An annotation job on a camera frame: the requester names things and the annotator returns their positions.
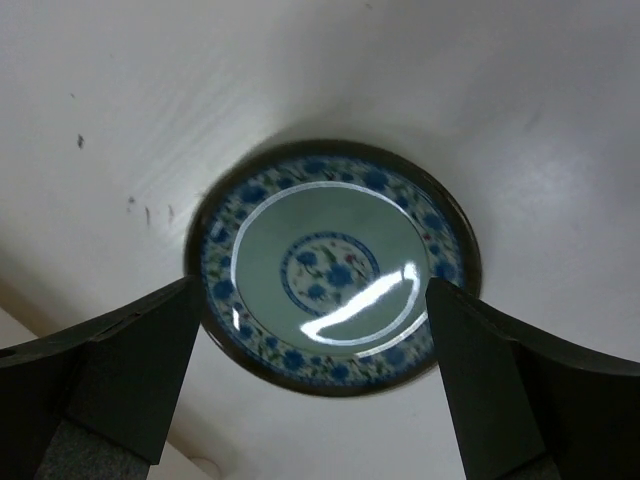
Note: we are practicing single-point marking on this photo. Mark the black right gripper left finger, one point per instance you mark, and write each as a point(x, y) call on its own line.
point(166, 341)

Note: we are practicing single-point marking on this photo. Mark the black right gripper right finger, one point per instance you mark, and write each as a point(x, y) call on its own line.
point(526, 404)

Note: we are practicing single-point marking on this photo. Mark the blue patterned plate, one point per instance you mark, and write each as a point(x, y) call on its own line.
point(314, 259)

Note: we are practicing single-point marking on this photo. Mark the white wire dish rack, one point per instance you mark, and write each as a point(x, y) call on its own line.
point(90, 412)

